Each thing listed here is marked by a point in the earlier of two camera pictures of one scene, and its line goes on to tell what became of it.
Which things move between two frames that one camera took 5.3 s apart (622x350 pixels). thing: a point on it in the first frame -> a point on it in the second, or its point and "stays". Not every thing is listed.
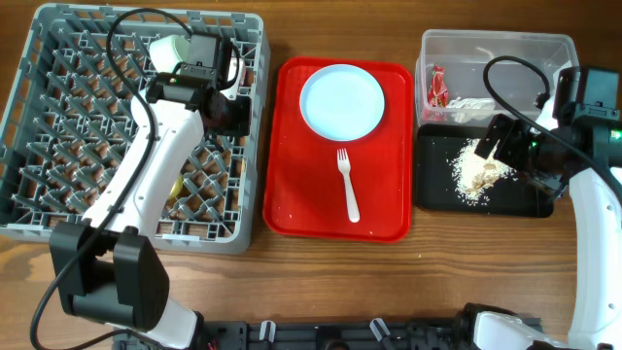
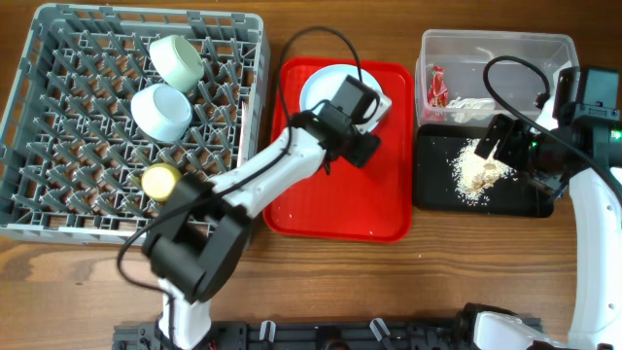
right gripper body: x=519 y=148 stays
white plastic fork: x=344 y=165 -> x=242 y=154
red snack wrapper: x=437 y=92 stays
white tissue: x=471 y=109 stays
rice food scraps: x=474 y=175 stays
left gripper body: x=235 y=120 -> x=359 y=148
